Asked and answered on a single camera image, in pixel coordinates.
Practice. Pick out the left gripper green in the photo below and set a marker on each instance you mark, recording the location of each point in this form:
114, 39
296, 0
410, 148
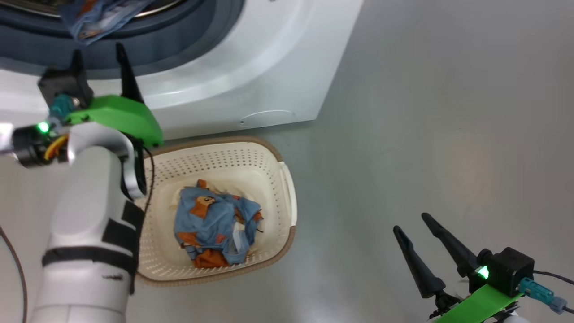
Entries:
121, 112

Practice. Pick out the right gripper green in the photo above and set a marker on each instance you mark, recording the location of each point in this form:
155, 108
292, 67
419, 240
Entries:
480, 305

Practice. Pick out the blue cartoon print pajama pants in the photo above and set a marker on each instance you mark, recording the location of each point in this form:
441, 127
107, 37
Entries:
98, 20

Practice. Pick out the blue cartoon print pajama top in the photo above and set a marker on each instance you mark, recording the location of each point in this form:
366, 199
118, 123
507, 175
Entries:
210, 220

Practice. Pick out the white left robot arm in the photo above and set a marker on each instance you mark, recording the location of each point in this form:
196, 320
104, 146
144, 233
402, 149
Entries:
85, 202

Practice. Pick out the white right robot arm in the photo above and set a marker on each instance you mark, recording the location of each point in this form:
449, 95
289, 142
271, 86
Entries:
515, 319

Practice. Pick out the grey rubber door gasket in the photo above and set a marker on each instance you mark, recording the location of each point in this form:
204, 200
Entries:
179, 40

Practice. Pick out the steel washing machine drum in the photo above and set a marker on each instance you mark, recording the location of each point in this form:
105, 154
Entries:
159, 6

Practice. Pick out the white front-load washing machine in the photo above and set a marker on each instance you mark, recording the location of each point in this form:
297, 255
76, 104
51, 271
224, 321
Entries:
269, 58

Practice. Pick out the cream perforated laundry basket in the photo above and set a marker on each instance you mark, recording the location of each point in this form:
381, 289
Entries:
269, 179

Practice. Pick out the round white drain filter cover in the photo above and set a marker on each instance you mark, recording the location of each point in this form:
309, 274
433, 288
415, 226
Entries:
269, 119

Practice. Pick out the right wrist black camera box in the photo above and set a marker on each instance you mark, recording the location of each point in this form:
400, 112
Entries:
511, 269

